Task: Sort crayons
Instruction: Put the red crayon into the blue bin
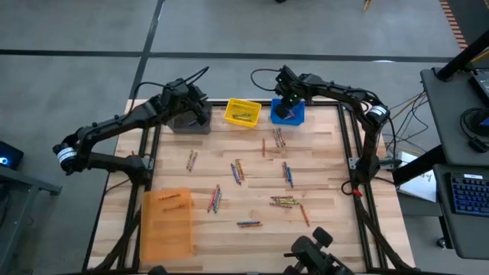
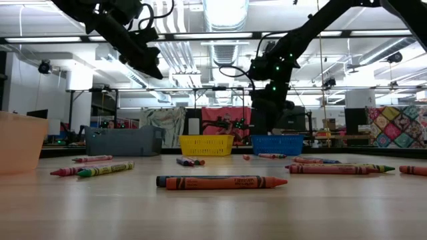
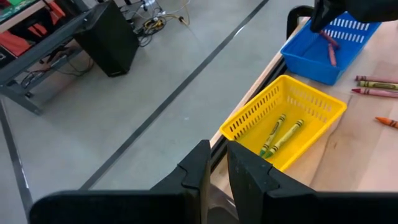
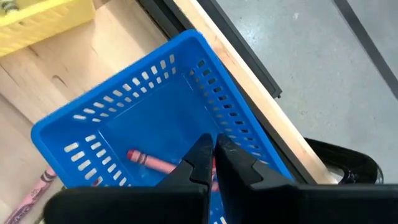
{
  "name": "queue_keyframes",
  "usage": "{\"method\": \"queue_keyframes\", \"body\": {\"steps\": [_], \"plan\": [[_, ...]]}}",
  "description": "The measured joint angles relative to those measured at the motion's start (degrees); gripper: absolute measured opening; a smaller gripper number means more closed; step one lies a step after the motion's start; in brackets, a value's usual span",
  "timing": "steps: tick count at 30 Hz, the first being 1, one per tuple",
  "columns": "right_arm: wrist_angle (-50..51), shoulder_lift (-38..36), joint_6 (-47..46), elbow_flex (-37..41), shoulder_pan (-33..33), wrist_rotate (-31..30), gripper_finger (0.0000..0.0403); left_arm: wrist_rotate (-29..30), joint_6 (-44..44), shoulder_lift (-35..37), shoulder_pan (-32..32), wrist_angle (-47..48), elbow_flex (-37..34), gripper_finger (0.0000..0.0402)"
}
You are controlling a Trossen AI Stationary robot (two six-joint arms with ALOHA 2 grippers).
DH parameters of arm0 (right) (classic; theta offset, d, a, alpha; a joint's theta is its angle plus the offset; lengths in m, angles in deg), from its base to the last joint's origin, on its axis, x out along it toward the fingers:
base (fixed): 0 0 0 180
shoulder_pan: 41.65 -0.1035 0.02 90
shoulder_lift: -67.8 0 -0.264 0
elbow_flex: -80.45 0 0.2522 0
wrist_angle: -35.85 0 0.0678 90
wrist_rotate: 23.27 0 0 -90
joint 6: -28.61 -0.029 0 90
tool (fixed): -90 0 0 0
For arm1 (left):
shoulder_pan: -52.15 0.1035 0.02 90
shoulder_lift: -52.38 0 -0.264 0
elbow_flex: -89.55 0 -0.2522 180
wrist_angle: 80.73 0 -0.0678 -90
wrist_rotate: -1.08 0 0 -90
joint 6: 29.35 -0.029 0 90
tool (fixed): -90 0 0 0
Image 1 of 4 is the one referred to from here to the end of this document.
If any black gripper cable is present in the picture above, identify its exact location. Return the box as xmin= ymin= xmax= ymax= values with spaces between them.
xmin=250 ymin=67 xmax=286 ymax=92
xmin=131 ymin=66 xmax=210 ymax=100

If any loose wire bundle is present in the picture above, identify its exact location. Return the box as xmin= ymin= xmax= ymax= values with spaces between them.
xmin=384 ymin=90 xmax=431 ymax=154

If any blue plastic basket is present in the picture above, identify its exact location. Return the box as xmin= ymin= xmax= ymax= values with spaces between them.
xmin=270 ymin=98 xmax=306 ymax=126

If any dark device with blue light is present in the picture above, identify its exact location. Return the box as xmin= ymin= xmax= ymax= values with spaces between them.
xmin=0 ymin=140 xmax=24 ymax=172

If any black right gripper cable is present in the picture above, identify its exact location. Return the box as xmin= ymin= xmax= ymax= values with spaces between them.
xmin=250 ymin=67 xmax=286 ymax=92

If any grey desk top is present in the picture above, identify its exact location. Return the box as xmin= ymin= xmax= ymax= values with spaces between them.
xmin=419 ymin=66 xmax=489 ymax=167

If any orange translucent plastic bin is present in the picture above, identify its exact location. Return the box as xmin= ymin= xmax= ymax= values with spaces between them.
xmin=139 ymin=186 xmax=195 ymax=264

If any red-orange crayon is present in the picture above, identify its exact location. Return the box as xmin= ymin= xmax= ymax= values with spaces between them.
xmin=206 ymin=184 xmax=218 ymax=214

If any white paper sheet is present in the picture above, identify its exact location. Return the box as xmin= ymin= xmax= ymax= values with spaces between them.
xmin=397 ymin=151 xmax=437 ymax=203

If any grey metal stand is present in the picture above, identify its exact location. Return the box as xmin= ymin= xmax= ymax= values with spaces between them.
xmin=0 ymin=166 xmax=63 ymax=275

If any dark grey plastic bin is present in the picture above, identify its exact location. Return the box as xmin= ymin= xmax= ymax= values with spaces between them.
xmin=167 ymin=102 xmax=213 ymax=135

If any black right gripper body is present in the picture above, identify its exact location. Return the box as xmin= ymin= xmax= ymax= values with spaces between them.
xmin=275 ymin=65 xmax=306 ymax=110

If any grey keyboard shelf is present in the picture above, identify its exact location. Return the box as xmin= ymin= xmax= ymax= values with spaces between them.
xmin=432 ymin=163 xmax=489 ymax=260

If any thick black pole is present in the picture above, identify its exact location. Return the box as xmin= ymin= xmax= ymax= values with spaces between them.
xmin=392 ymin=144 xmax=448 ymax=186
xmin=435 ymin=29 xmax=489 ymax=82

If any black handheld device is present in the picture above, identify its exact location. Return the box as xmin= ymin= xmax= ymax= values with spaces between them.
xmin=283 ymin=226 xmax=356 ymax=275

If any backlit black keyboard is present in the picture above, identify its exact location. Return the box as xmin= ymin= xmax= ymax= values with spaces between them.
xmin=449 ymin=172 xmax=489 ymax=218

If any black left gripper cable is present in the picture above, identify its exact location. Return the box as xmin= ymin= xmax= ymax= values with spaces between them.
xmin=131 ymin=66 xmax=210 ymax=100

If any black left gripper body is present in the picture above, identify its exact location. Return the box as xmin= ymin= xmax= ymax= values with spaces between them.
xmin=160 ymin=78 xmax=209 ymax=115

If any yellow plastic basket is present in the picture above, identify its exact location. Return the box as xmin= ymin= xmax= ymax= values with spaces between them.
xmin=223 ymin=98 xmax=263 ymax=128

